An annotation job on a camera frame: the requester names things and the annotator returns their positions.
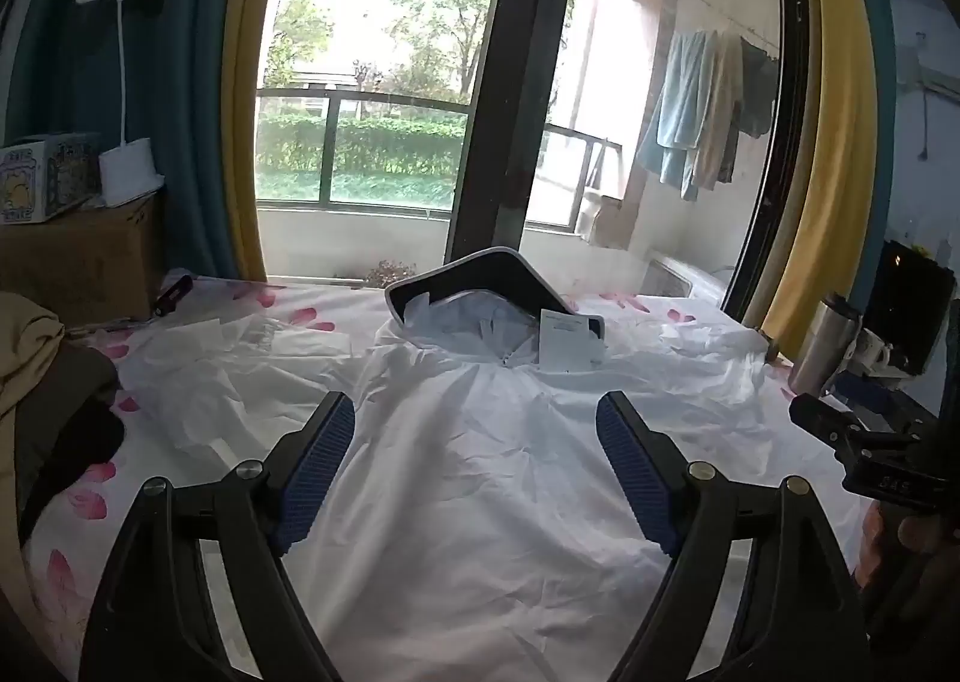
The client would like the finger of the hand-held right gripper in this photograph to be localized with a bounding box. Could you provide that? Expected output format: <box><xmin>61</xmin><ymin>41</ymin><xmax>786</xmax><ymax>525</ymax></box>
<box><xmin>789</xmin><ymin>393</ymin><xmax>863</xmax><ymax>454</ymax></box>

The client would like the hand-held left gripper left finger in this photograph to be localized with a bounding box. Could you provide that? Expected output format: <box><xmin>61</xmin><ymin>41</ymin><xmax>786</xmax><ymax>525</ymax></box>
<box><xmin>79</xmin><ymin>391</ymin><xmax>357</xmax><ymax>682</ymax></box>

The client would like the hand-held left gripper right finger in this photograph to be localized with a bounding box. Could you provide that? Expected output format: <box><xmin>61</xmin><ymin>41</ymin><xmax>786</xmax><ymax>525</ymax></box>
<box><xmin>596</xmin><ymin>391</ymin><xmax>875</xmax><ymax>682</ymax></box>

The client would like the white hooded jacket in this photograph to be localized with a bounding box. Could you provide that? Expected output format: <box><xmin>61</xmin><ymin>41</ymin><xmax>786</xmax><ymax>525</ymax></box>
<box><xmin>120</xmin><ymin>247</ymin><xmax>863</xmax><ymax>682</ymax></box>

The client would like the person's right hand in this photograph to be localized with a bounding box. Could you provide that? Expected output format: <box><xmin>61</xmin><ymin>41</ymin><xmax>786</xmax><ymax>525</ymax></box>
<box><xmin>859</xmin><ymin>506</ymin><xmax>960</xmax><ymax>623</ymax></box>

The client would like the steel thermos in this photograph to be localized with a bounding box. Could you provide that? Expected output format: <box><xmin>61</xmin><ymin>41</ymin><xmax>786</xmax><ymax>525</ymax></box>
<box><xmin>787</xmin><ymin>292</ymin><xmax>863</xmax><ymax>399</ymax></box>

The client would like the white mug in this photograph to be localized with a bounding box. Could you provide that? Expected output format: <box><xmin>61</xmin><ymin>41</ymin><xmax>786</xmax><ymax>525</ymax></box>
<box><xmin>855</xmin><ymin>328</ymin><xmax>898</xmax><ymax>375</ymax></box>

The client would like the white paper tag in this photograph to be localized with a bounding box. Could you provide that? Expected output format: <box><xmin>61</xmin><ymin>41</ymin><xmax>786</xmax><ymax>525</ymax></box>
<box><xmin>538</xmin><ymin>311</ymin><xmax>605</xmax><ymax>375</ymax></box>

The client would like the pink floral bed sheet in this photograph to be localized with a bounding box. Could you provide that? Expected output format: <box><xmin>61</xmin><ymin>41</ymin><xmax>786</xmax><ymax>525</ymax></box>
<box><xmin>15</xmin><ymin>269</ymin><xmax>863</xmax><ymax>682</ymax></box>

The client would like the black clip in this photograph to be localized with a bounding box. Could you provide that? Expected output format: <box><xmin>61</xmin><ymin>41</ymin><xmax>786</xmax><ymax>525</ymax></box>
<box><xmin>154</xmin><ymin>275</ymin><xmax>194</xmax><ymax>317</ymax></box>

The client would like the dark cloth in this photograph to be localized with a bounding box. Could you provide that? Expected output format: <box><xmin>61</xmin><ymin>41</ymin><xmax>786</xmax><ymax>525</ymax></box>
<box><xmin>15</xmin><ymin>341</ymin><xmax>125</xmax><ymax>542</ymax></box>

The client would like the yellow curtain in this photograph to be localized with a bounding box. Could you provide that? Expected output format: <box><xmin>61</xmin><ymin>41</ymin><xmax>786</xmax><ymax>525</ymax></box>
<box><xmin>750</xmin><ymin>0</ymin><xmax>880</xmax><ymax>360</ymax></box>
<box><xmin>221</xmin><ymin>0</ymin><xmax>301</xmax><ymax>282</ymax></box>

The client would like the beige hanging garment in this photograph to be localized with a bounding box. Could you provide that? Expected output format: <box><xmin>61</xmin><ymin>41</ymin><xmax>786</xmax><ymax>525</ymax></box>
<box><xmin>690</xmin><ymin>31</ymin><xmax>745</xmax><ymax>193</ymax></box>

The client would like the large cardboard box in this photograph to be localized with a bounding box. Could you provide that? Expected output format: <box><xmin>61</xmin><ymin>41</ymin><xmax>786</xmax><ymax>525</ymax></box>
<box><xmin>0</xmin><ymin>191</ymin><xmax>167</xmax><ymax>332</ymax></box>

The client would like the tan cloth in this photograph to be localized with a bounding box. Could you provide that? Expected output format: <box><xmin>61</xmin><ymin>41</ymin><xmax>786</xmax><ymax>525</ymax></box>
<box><xmin>0</xmin><ymin>292</ymin><xmax>68</xmax><ymax>422</ymax></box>

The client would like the dark balcony railing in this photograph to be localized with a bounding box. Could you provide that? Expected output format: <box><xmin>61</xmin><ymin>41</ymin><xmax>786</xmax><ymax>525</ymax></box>
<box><xmin>255</xmin><ymin>88</ymin><xmax>625</xmax><ymax>237</ymax></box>

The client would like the light blue hanging towel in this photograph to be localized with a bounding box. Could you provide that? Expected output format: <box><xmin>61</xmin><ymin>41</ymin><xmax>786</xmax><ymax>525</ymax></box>
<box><xmin>636</xmin><ymin>31</ymin><xmax>718</xmax><ymax>202</ymax></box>

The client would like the dark hanging garment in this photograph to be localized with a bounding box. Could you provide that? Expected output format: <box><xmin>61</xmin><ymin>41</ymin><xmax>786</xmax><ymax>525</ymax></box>
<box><xmin>739</xmin><ymin>35</ymin><xmax>781</xmax><ymax>140</ymax></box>

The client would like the white desk lamp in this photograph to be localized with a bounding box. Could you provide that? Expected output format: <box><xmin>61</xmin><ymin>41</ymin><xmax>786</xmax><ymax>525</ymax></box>
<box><xmin>75</xmin><ymin>0</ymin><xmax>167</xmax><ymax>208</ymax></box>

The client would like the blue curtain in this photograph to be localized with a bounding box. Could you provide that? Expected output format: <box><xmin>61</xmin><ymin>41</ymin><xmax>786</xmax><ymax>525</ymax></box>
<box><xmin>832</xmin><ymin>0</ymin><xmax>914</xmax><ymax>323</ymax></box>

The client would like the printed tissue box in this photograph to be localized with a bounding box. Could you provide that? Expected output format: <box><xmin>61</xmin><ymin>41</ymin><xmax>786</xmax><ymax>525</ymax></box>
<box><xmin>0</xmin><ymin>133</ymin><xmax>103</xmax><ymax>226</ymax></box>

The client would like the dark door frame post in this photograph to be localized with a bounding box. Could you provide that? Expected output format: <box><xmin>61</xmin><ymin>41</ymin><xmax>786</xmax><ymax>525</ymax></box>
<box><xmin>720</xmin><ymin>0</ymin><xmax>815</xmax><ymax>323</ymax></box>
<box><xmin>442</xmin><ymin>0</ymin><xmax>587</xmax><ymax>271</ymax></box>

